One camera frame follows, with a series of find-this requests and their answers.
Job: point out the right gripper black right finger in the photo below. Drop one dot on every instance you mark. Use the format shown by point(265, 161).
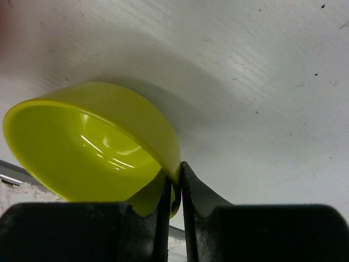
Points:
point(217, 230)

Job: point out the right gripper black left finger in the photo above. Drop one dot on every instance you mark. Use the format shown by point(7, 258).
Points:
point(89, 231)

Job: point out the lime green bowl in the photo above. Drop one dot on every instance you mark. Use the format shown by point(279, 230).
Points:
point(96, 142)

